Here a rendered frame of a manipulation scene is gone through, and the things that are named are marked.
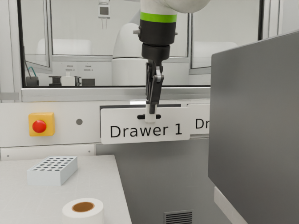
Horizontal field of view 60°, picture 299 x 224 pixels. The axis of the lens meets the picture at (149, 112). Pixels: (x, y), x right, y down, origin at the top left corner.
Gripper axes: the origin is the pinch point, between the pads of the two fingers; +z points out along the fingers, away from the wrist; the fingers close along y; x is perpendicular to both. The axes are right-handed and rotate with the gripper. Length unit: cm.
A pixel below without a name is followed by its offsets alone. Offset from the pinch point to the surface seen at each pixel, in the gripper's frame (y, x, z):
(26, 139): -11.0, -38.8, 14.7
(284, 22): -179, 175, -7
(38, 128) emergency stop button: -5.7, -33.1, 7.7
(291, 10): -174, 175, -20
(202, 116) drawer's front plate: -11.5, 22.2, 8.2
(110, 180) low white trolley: 14.7, -12.8, 12.0
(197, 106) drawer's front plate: -12.8, 20.2, 4.6
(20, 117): -13.5, -40.1, 7.6
